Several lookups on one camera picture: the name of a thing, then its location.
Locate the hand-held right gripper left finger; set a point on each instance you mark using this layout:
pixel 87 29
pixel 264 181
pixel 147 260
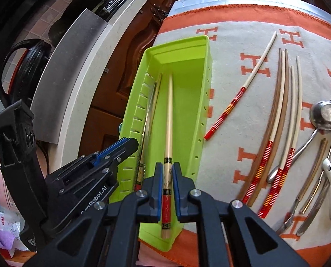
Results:
pixel 157 192

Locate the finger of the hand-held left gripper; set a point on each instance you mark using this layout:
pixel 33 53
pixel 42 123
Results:
pixel 109 151
pixel 98 175

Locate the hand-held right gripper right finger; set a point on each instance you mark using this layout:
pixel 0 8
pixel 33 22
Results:
pixel 176 192

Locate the cream chopstick with patterned end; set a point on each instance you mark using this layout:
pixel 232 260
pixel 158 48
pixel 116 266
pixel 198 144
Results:
pixel 168 122

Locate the chopsticks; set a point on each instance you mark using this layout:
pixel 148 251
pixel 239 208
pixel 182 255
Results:
pixel 157 94

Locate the white chopstick red striped end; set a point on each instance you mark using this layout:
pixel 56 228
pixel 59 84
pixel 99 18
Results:
pixel 265 208
pixel 226 114
pixel 261 167
pixel 289 155

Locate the green plastic utensil tray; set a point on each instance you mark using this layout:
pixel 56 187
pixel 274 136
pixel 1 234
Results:
pixel 182 94

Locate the large steel spoon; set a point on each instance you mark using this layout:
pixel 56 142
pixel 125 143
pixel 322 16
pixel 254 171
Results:
pixel 324 115

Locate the blue cabinet knob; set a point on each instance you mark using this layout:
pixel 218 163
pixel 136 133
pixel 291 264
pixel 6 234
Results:
pixel 121 126

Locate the brown wooden cabinet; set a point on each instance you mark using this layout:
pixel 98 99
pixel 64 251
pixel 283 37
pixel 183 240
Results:
pixel 112 89

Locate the red and white packet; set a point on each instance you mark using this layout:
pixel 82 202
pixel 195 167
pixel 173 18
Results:
pixel 4 217

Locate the steel splash panel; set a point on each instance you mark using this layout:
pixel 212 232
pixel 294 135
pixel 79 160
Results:
pixel 70 75

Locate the black pan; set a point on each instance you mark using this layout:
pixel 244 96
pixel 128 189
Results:
pixel 29 61

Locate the white kitchen countertop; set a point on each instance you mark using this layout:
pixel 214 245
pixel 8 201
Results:
pixel 104 61

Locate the orange and grey printed blanket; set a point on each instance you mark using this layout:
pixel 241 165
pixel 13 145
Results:
pixel 238 103

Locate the slim steel spoon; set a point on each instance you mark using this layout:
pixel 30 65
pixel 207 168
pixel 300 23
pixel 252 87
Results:
pixel 290 217
pixel 310 217

